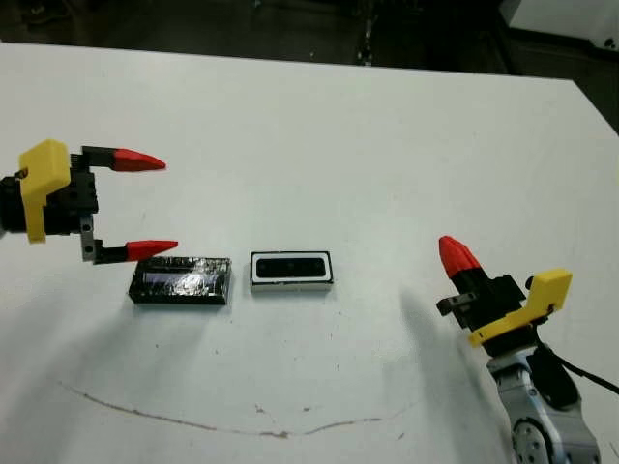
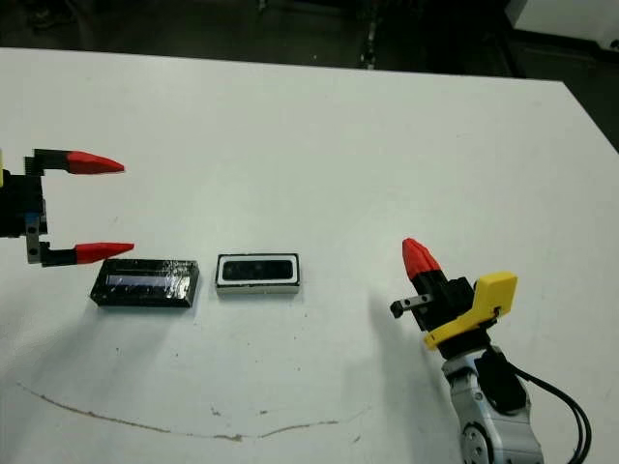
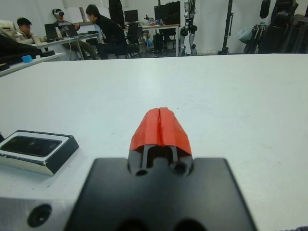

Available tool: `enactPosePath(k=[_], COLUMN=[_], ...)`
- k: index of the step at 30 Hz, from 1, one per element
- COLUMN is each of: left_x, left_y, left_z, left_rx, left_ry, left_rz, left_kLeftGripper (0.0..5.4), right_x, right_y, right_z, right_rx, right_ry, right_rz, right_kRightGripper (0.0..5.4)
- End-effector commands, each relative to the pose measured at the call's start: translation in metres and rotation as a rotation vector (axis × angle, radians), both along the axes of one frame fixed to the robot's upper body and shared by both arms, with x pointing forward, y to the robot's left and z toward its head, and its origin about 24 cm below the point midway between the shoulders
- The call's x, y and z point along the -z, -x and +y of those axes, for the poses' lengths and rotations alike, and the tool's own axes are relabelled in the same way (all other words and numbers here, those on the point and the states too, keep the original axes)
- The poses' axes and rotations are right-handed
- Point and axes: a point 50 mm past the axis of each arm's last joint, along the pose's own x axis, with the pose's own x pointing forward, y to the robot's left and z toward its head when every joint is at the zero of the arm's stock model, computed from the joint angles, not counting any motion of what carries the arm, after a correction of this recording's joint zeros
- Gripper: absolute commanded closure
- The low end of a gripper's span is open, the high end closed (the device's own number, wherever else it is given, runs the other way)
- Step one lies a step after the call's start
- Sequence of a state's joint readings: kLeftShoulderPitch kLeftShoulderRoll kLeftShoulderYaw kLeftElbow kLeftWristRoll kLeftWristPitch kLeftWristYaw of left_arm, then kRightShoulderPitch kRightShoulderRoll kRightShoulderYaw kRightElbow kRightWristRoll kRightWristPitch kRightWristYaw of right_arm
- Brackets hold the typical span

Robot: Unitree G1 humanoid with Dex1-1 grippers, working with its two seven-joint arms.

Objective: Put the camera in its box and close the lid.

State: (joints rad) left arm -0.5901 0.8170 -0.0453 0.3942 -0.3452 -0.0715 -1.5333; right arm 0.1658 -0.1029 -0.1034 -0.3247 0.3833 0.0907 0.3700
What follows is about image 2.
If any dark shoe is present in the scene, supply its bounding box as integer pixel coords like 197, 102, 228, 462
28, 3, 74, 26

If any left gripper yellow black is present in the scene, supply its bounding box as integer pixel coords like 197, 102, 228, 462
0, 148, 135, 269

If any white camera box base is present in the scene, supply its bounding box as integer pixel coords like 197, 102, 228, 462
215, 252, 301, 297

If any metal pole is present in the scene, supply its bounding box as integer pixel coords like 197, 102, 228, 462
360, 0, 382, 70

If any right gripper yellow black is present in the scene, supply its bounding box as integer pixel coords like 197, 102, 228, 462
389, 237, 518, 359

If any black glossy box lid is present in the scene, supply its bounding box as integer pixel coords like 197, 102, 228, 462
89, 258, 202, 309

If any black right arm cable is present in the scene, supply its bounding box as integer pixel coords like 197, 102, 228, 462
511, 365, 595, 464

